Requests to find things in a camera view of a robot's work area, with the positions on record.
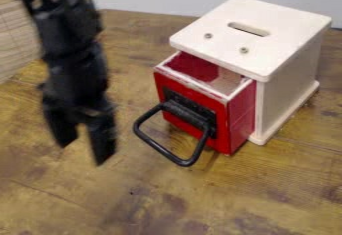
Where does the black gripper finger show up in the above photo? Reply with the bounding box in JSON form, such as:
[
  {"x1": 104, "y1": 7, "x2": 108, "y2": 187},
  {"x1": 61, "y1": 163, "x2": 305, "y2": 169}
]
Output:
[{"x1": 87, "y1": 115, "x2": 116, "y2": 165}]

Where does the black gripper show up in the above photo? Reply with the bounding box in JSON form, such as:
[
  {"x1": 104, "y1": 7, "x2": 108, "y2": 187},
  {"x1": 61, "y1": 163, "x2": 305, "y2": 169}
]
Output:
[{"x1": 32, "y1": 3, "x2": 115, "y2": 148}]

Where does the black metal drawer handle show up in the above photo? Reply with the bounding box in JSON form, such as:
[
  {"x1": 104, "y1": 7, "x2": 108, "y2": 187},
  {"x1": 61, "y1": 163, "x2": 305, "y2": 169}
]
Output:
[{"x1": 131, "y1": 87, "x2": 219, "y2": 168}]

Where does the red drawer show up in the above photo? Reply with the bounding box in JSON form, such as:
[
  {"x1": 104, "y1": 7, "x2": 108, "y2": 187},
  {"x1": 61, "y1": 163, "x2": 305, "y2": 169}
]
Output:
[{"x1": 154, "y1": 51, "x2": 256, "y2": 155}]

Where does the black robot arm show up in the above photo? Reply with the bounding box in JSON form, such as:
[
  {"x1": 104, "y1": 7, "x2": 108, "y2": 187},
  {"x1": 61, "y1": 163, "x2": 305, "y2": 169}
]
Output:
[{"x1": 21, "y1": 0, "x2": 116, "y2": 164}]

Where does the white wooden box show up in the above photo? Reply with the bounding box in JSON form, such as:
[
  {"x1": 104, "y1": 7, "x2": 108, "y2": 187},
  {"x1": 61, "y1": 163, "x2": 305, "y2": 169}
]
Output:
[{"x1": 170, "y1": 0, "x2": 331, "y2": 145}]

